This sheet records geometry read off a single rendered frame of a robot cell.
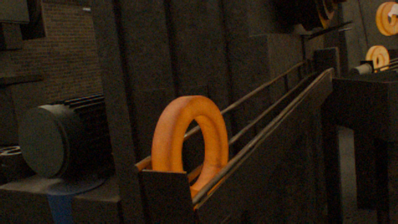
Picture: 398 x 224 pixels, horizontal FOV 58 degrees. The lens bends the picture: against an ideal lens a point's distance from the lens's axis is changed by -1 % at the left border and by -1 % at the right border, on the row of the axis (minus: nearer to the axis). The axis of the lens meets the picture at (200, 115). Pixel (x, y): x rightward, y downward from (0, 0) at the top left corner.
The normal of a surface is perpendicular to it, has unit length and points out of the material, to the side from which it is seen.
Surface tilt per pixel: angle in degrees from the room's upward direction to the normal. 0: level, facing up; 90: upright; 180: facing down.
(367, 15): 90
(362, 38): 90
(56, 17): 90
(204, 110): 90
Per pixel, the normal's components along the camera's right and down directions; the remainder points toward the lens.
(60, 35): 0.88, -0.03
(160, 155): -0.52, -0.04
